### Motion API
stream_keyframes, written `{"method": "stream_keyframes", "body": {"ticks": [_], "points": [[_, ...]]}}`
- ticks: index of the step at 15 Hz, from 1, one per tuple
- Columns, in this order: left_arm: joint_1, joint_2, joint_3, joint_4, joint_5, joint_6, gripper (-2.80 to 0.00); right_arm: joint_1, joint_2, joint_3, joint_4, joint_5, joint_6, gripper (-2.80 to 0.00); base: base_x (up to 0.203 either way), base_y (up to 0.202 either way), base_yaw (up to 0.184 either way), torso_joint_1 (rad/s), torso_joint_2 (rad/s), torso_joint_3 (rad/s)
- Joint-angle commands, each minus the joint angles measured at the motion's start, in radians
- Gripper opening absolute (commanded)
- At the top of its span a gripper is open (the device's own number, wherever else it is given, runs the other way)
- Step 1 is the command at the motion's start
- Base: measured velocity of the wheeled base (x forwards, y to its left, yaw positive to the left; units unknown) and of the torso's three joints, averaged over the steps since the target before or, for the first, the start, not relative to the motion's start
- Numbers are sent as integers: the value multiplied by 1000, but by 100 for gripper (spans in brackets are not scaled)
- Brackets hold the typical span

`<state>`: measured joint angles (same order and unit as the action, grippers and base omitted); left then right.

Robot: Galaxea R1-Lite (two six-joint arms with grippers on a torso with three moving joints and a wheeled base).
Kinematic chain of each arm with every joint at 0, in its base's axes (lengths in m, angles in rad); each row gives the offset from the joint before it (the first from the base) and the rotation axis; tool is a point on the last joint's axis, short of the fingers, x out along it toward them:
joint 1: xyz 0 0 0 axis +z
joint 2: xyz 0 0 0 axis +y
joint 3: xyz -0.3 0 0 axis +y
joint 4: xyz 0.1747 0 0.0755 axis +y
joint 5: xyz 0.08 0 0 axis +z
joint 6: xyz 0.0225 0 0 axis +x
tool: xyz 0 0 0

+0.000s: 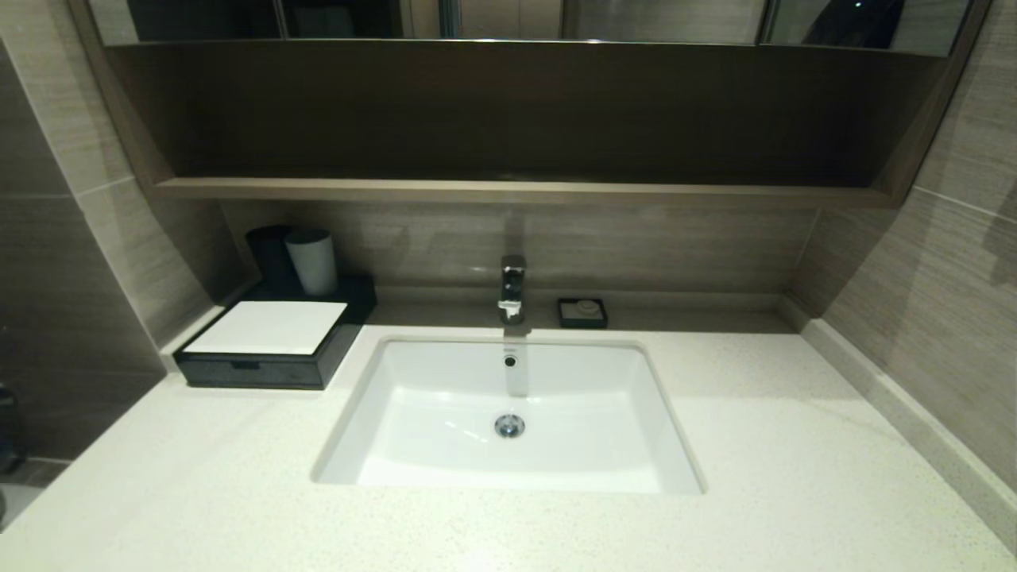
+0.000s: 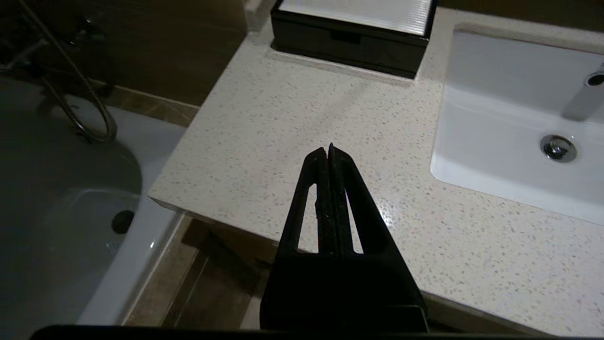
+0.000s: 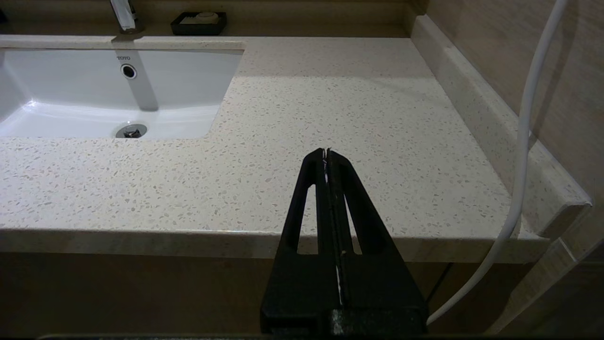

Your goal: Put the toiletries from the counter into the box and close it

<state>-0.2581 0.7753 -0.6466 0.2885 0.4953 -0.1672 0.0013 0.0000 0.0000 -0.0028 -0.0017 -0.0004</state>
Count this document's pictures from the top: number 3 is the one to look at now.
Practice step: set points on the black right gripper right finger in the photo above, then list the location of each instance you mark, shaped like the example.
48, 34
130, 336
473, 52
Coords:
377, 288

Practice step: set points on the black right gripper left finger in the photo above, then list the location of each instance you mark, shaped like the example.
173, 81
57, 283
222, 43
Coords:
304, 283

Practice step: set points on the brown vanity cabinet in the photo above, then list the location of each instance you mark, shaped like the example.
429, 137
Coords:
141, 293

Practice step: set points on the chrome sink drain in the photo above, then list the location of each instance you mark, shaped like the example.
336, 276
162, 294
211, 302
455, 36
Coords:
131, 131

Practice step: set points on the black soap dish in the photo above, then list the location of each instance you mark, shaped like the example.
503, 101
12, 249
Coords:
198, 29

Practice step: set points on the round white soap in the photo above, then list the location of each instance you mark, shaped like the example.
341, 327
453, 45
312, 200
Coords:
203, 18

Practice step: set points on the white sink basin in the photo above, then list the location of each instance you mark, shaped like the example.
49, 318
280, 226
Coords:
71, 94

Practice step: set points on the chrome faucet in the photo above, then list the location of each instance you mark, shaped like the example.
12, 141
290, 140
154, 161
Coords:
123, 14

